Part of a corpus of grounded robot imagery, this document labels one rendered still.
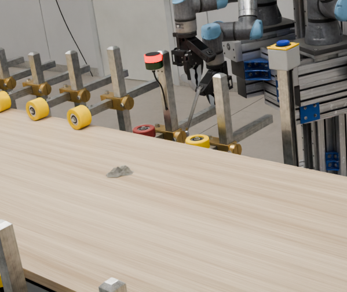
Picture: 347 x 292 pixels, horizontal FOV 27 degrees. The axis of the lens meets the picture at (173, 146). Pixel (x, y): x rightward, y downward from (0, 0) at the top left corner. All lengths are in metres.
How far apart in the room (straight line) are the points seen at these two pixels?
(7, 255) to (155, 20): 4.84
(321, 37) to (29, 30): 4.88
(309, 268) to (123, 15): 5.01
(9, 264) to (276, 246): 0.62
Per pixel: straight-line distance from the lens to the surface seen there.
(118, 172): 2.23
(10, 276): 1.54
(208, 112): 2.84
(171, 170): 2.22
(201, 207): 1.96
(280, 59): 2.21
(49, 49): 7.30
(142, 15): 6.31
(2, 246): 1.51
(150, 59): 2.50
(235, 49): 3.29
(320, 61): 2.92
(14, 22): 7.61
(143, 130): 2.58
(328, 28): 2.92
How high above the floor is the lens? 1.77
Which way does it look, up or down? 21 degrees down
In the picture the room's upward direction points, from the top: 8 degrees counter-clockwise
